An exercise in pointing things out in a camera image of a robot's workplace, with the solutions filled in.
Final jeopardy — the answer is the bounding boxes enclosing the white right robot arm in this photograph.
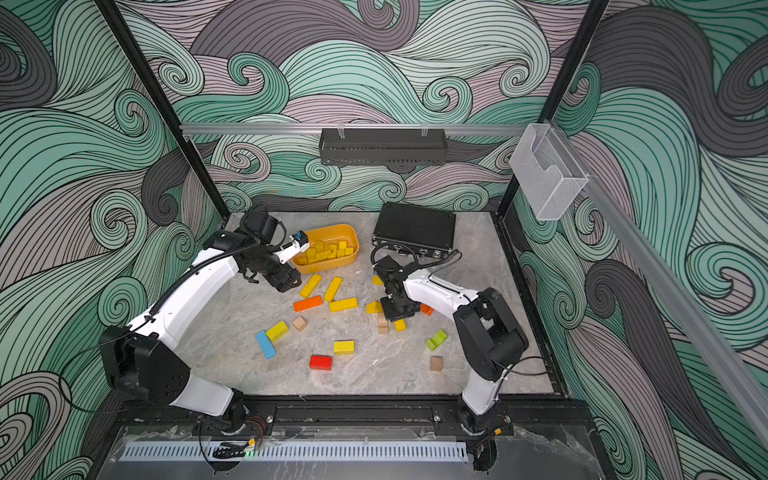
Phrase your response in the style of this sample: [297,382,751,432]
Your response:
[370,242,529,436]

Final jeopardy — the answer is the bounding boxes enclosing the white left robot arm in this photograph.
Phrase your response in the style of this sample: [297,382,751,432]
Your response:
[99,206,310,435]

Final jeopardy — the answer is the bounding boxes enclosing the natural wood long block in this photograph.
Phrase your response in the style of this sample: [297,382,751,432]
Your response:
[377,317,389,334]

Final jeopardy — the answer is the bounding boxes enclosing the orange rectangular block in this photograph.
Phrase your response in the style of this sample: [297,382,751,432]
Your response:
[293,295,324,312]

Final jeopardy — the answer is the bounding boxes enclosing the natural wood cube left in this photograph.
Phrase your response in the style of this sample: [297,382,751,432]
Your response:
[293,317,308,332]

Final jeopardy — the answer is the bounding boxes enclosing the natural wood cube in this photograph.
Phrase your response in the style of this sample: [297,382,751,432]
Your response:
[293,317,308,332]
[429,356,443,372]

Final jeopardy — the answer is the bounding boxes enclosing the yellow green block left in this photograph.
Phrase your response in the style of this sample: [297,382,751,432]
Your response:
[266,321,290,342]

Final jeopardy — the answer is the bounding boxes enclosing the green arch block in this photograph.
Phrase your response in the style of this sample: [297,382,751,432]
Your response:
[425,329,448,351]

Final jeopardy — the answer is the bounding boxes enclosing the orange plastic tub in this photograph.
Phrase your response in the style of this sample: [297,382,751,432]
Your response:
[291,224,360,275]

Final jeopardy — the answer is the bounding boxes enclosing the blue long block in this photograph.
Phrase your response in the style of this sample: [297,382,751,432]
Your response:
[256,331,277,359]

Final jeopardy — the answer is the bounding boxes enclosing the black electronics box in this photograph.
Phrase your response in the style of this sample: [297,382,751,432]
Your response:
[372,203,456,260]

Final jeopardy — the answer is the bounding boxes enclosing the black wall tray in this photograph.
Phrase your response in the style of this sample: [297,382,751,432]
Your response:
[319,128,448,167]

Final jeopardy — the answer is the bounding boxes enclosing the white cable duct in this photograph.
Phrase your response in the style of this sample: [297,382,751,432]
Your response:
[117,441,469,463]

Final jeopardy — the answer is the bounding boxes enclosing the clear plastic wall holder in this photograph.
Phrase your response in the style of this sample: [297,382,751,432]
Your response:
[510,123,588,221]

